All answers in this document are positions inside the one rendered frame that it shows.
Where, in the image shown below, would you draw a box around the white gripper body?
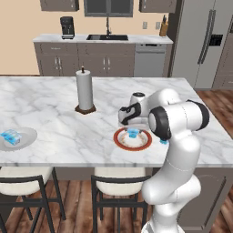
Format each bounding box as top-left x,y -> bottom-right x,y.
118,116 -> 149,128

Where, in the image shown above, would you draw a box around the grey base cupboard run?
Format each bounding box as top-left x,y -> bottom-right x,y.
33,41 -> 137,77

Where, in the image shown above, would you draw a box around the dark wooden towel holder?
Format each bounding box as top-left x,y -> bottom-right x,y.
74,65 -> 97,116

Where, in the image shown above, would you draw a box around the black coffee machine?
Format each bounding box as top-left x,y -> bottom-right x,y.
59,15 -> 76,40

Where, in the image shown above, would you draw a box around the grey plate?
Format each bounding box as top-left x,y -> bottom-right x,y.
0,127 -> 38,152

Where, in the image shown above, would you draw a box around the black sink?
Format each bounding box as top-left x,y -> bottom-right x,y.
86,34 -> 129,42

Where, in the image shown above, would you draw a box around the red rimmed white plate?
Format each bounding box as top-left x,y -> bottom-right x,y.
113,127 -> 153,152

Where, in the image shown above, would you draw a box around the dark framed window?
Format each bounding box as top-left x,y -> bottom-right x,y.
83,0 -> 135,18

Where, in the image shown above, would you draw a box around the cream cushioned black stool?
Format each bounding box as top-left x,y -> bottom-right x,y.
90,167 -> 152,233
0,166 -> 66,233

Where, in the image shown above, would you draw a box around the grey wall cupboard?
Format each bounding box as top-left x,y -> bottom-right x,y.
39,0 -> 80,13
138,0 -> 177,14

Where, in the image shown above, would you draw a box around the grey tall cupboard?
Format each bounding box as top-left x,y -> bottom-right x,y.
211,17 -> 233,90

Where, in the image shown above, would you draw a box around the white paper towel roll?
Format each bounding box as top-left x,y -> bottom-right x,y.
75,69 -> 95,111

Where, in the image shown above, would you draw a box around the stainless steel dishwasher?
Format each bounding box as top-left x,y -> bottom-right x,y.
133,43 -> 167,78

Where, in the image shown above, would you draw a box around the wooden knife block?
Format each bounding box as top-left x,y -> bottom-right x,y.
159,14 -> 169,37

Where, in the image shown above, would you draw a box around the stainless steel fridge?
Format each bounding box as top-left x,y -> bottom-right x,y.
171,0 -> 233,90

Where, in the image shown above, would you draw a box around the black tap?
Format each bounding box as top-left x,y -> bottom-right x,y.
105,15 -> 113,36

